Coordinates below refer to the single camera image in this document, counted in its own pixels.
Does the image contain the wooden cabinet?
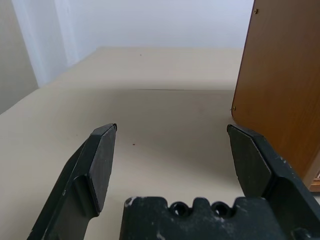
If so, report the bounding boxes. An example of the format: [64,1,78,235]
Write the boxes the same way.
[229,0,320,193]

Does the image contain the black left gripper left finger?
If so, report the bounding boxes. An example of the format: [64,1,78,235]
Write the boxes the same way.
[26,122,118,240]

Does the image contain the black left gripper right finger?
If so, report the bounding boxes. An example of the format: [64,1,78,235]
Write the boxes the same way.
[226,124,320,240]

